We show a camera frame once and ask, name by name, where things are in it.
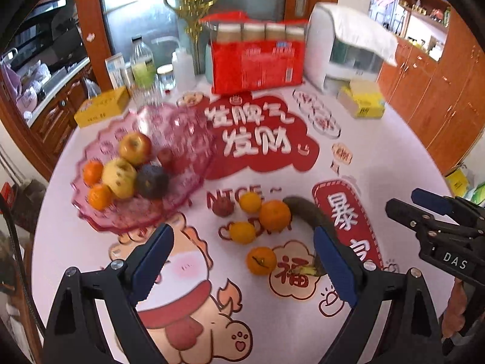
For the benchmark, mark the glass jar white lid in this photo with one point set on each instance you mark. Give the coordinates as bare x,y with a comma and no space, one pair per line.
165,77

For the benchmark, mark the yellow tissue box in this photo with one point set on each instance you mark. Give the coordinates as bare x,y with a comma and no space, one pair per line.
362,100

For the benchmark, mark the orange mandarin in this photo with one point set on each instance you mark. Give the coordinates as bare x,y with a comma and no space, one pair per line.
275,215
100,196
243,232
93,172
261,261
250,202

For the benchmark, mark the small dark red fruit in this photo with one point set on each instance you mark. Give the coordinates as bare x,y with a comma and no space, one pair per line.
222,206

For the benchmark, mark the clear bottle green label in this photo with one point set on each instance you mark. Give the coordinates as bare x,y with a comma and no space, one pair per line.
143,66

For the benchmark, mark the frosted glass door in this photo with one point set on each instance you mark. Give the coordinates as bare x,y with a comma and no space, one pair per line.
125,7

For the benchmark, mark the yellow bruised apple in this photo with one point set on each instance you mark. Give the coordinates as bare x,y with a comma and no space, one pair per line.
119,178

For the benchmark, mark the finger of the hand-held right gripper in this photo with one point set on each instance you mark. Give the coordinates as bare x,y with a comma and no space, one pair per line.
430,200
403,210

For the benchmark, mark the white plastic bottle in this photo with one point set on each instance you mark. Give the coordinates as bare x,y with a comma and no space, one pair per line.
183,72

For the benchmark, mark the red bottle multipack wrapper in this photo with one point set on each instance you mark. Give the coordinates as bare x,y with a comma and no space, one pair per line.
257,64

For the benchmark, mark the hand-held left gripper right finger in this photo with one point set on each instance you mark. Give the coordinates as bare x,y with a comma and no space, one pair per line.
335,265

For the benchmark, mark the yellow cardboard box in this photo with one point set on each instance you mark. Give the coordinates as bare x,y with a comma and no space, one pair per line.
102,108

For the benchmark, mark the clear drinking glass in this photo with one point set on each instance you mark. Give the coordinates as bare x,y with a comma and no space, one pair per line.
147,96

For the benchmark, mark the small jar gold lid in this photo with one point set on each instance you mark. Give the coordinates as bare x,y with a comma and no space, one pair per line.
128,76

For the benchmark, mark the person's right hand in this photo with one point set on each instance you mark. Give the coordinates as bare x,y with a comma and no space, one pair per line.
456,311

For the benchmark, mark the red yellow apple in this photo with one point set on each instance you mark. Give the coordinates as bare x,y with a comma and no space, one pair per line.
135,148

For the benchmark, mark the wooden display shelf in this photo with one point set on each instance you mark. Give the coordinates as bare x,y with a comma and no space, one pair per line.
424,11

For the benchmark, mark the wooden sideboard cabinet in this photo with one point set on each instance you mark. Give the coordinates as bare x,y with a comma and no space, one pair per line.
428,94

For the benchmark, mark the yellow green box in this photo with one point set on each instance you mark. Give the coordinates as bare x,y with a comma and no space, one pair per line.
460,184

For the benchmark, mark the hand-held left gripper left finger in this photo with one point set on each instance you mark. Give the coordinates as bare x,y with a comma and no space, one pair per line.
153,263

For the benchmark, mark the kitchen counter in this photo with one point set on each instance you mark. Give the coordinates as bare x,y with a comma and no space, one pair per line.
60,79

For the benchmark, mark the teal container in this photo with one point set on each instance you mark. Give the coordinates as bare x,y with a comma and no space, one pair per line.
209,64

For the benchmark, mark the dark round fruit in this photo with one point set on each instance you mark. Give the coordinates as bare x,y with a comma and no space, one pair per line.
152,182

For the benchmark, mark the white countertop appliance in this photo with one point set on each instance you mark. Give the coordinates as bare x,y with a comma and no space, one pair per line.
322,60

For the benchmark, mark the blue white carton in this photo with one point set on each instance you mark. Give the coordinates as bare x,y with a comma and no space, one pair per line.
115,70

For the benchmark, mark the beige capped drink bottle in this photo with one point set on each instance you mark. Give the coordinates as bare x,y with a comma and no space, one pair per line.
228,33
253,32
295,34
275,33

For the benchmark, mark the pink glass fruit bowl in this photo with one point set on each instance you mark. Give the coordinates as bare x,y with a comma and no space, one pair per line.
182,151

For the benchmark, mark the red lidded container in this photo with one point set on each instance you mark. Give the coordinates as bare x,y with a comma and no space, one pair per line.
4,193

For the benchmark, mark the white cover cloth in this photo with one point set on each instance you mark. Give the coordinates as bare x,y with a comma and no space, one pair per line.
360,26

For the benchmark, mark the blackened banana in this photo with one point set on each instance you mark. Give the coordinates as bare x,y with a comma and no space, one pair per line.
303,210

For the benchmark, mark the white plastic bag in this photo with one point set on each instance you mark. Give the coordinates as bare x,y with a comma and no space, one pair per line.
93,89

